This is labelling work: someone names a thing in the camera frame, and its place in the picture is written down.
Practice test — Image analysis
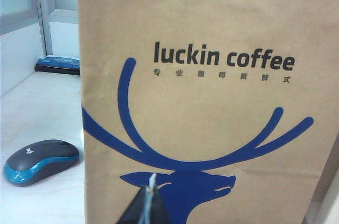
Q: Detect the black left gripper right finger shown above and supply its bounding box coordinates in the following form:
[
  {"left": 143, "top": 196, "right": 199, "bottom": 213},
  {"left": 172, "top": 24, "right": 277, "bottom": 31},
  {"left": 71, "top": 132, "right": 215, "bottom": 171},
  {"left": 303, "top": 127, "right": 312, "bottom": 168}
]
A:
[{"left": 144, "top": 185, "right": 171, "bottom": 224}]

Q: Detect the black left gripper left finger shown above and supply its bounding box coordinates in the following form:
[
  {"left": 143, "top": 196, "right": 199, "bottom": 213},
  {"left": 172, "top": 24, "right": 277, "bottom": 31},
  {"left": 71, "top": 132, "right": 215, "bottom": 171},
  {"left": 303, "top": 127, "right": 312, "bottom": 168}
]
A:
[{"left": 118, "top": 185, "right": 150, "bottom": 224}]

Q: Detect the brown luckin coffee paper bag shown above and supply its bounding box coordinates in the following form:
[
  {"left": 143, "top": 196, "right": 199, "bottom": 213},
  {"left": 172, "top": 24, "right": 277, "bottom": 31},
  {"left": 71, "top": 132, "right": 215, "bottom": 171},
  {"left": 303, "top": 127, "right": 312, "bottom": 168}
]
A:
[{"left": 76, "top": 0, "right": 339, "bottom": 224}]

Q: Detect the black and blue computer mouse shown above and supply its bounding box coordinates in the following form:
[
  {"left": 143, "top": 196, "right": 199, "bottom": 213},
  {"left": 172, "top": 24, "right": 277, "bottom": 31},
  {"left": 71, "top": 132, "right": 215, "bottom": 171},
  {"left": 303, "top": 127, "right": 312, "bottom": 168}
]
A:
[{"left": 3, "top": 139, "right": 80, "bottom": 187}]

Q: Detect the black keyboard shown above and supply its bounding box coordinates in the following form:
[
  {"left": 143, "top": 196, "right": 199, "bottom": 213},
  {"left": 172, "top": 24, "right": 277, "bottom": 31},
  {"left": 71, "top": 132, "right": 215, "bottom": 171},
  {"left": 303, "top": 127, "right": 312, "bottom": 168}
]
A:
[{"left": 34, "top": 64, "right": 81, "bottom": 76}]

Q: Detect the soft wrist rest pad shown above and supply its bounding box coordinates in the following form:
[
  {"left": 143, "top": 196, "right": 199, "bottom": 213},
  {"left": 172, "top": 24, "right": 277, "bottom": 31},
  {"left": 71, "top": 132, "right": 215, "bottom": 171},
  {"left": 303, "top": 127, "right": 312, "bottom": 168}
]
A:
[{"left": 36, "top": 56, "right": 81, "bottom": 69}]

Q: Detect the grey cubicle partition panel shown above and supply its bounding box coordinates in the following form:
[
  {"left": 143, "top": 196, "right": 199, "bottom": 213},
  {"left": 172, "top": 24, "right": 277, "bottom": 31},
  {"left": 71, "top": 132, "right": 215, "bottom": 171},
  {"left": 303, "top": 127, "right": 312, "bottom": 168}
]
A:
[{"left": 0, "top": 0, "right": 80, "bottom": 58}]

